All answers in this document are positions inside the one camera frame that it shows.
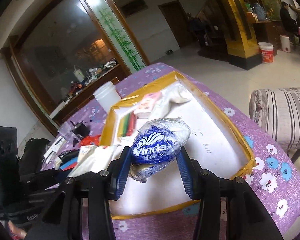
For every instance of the bamboo print wall panel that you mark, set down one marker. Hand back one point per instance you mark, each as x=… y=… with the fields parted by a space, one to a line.
x=120 y=37

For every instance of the white kettle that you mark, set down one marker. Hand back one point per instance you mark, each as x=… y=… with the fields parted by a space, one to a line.
x=78 y=74

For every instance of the black bag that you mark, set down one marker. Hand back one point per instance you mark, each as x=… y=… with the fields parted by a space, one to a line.
x=35 y=155

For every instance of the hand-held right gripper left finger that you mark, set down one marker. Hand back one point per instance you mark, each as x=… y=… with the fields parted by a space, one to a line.
x=122 y=175

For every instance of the golden wooden cabinet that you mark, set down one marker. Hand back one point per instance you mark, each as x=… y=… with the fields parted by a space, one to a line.
x=237 y=30

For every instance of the white plastic bag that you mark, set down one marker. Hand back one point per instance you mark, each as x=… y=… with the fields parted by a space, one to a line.
x=175 y=97

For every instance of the purple floral tablecloth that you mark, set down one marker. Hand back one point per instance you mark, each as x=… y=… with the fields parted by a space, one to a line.
x=240 y=130

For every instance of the white plastic stool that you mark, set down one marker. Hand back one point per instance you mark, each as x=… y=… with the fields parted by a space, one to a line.
x=285 y=43

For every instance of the blue water jug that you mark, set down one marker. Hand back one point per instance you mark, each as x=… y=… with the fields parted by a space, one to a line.
x=258 y=11

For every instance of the yellow-rimmed white box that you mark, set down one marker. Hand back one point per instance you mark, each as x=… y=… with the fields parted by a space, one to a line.
x=215 y=142

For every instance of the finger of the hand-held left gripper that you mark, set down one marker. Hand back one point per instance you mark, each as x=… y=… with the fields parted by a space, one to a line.
x=47 y=190
x=42 y=175

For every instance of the black electric motor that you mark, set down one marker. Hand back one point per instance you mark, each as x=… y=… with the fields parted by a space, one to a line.
x=81 y=131

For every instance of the brown wooden door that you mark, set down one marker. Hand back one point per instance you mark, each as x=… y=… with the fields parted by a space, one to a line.
x=176 y=25

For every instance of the red and white bucket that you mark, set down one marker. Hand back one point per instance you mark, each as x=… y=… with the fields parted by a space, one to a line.
x=266 y=53

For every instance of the clear plastic cup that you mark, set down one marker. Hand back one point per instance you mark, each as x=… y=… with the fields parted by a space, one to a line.
x=65 y=131

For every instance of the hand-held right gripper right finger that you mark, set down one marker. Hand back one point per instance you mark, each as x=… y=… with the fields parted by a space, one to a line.
x=186 y=177

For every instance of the pink tissue pack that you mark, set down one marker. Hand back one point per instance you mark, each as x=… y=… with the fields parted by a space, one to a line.
x=147 y=105

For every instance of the pack of coloured bag rolls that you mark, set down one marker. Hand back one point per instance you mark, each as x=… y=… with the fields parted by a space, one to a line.
x=127 y=125

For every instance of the person's left hand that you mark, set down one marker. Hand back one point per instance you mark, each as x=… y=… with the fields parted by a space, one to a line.
x=17 y=231

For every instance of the blue white tissue roll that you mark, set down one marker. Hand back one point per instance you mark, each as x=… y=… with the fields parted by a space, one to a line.
x=155 y=147

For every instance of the orange plastic bag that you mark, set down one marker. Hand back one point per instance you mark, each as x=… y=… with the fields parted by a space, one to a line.
x=92 y=140

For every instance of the wooden glass sideboard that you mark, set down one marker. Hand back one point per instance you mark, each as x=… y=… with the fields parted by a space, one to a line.
x=65 y=55

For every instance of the white plastic jar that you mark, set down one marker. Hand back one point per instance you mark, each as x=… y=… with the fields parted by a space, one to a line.
x=106 y=97

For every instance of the striped fabric sofa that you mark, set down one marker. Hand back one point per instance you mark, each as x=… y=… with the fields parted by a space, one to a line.
x=282 y=115

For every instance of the black and white tissue pack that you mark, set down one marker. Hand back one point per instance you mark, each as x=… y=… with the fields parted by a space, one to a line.
x=66 y=154

